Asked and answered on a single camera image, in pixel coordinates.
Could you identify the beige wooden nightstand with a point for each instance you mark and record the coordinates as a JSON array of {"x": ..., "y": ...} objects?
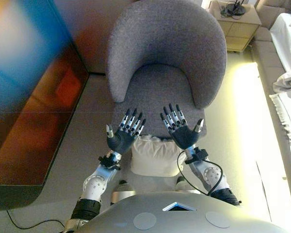
[{"x": 235, "y": 31}]

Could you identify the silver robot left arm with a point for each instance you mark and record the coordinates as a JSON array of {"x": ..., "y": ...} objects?
[{"x": 95, "y": 184}]

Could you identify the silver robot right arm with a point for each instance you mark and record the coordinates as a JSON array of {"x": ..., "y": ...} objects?
[{"x": 212, "y": 173}]

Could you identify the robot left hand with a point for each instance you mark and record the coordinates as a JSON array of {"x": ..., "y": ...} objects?
[{"x": 122, "y": 142}]

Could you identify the black device on nightstand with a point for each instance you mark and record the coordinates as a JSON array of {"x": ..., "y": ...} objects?
[{"x": 232, "y": 9}]

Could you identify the grey fabric armchair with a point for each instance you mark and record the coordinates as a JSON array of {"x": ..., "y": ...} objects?
[{"x": 165, "y": 36}]

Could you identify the robot left leg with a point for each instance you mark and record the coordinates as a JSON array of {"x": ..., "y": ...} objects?
[{"x": 122, "y": 193}]

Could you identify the robot right leg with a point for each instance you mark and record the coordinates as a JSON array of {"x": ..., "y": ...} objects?
[{"x": 184, "y": 185}]

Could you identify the robot leg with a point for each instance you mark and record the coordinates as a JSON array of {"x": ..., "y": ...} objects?
[
  {"x": 184, "y": 185},
  {"x": 122, "y": 193}
]

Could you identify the white flat sheet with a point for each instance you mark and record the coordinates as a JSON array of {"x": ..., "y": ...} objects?
[{"x": 286, "y": 41}]

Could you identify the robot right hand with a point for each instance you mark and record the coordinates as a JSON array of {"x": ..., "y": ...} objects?
[{"x": 184, "y": 137}]

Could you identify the white fringed cushion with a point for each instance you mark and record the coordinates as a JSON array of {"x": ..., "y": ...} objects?
[{"x": 155, "y": 157}]

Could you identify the crumpled pale blanket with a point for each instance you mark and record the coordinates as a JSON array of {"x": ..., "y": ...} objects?
[{"x": 288, "y": 81}]

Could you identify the large glossy dark screen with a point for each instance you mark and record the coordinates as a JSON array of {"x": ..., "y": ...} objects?
[{"x": 26, "y": 97}]

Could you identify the grey robot torso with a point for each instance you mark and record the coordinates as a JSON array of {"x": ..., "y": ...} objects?
[{"x": 184, "y": 218}]

